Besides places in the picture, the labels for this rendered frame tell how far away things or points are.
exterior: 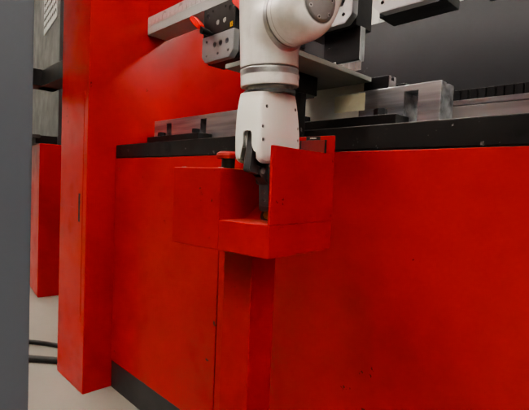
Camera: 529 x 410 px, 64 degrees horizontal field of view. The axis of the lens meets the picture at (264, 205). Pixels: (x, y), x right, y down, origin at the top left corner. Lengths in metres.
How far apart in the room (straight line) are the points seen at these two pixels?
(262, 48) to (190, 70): 1.21
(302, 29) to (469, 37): 0.99
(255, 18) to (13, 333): 0.46
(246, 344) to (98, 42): 1.22
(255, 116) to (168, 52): 1.20
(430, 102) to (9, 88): 0.71
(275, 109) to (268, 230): 0.17
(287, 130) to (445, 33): 0.98
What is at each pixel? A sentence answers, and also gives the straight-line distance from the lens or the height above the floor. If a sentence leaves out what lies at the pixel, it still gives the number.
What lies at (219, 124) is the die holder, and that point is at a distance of 1.31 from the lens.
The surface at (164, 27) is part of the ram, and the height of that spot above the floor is 1.29.
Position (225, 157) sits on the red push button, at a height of 0.80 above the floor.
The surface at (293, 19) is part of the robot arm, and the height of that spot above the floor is 0.96.
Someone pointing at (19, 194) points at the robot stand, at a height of 0.74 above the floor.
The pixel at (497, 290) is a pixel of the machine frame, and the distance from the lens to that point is 0.72.
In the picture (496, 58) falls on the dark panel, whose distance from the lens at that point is 1.45.
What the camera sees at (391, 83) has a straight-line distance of 0.98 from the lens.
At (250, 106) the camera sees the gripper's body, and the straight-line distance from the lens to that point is 0.59.
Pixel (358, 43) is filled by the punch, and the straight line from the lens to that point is 1.04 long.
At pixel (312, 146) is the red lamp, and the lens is 0.70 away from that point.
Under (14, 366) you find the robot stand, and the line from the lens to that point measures 0.50.
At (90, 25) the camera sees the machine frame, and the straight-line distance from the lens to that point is 1.64.
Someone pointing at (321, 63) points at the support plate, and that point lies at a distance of 0.85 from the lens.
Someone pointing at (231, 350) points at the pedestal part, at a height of 0.50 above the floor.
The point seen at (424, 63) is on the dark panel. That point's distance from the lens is 1.54.
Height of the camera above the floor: 0.76
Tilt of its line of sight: 3 degrees down
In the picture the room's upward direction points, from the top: 2 degrees clockwise
